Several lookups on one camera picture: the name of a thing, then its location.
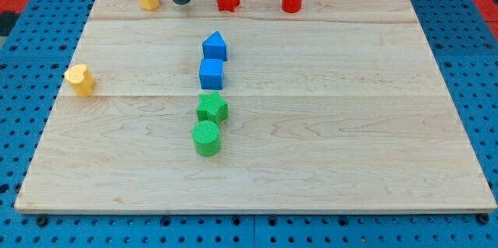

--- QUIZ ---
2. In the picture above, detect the yellow heart block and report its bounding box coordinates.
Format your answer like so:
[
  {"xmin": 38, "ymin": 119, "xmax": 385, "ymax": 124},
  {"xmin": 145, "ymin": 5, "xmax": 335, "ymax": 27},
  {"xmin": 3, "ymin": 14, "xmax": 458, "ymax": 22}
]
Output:
[{"xmin": 64, "ymin": 64, "xmax": 96, "ymax": 97}]

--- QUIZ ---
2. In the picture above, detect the green star block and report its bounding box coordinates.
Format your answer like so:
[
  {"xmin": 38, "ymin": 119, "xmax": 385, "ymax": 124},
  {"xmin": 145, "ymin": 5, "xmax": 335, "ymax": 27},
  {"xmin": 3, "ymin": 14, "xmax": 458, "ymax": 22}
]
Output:
[{"xmin": 196, "ymin": 91, "xmax": 229, "ymax": 125}]

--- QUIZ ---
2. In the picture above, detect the green cylinder block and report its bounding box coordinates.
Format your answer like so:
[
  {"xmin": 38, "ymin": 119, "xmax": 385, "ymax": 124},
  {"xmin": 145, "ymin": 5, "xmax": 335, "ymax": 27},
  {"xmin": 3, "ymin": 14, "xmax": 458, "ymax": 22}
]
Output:
[{"xmin": 192, "ymin": 121, "xmax": 221, "ymax": 157}]

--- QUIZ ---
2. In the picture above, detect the blue cube block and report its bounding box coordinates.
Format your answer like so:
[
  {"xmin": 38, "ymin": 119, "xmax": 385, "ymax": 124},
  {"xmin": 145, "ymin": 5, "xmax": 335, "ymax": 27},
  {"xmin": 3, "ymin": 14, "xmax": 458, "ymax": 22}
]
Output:
[{"xmin": 198, "ymin": 59, "xmax": 224, "ymax": 90}]

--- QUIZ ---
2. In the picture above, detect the blue triangle block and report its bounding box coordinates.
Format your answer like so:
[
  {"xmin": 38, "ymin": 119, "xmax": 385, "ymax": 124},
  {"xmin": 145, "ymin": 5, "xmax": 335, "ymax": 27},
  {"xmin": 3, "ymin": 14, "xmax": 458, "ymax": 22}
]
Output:
[{"xmin": 202, "ymin": 31, "xmax": 228, "ymax": 61}]

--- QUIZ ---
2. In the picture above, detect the light wooden board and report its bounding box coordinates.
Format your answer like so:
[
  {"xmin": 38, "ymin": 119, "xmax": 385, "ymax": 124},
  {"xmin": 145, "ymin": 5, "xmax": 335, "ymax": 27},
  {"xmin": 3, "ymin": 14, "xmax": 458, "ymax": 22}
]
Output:
[{"xmin": 15, "ymin": 0, "xmax": 496, "ymax": 215}]

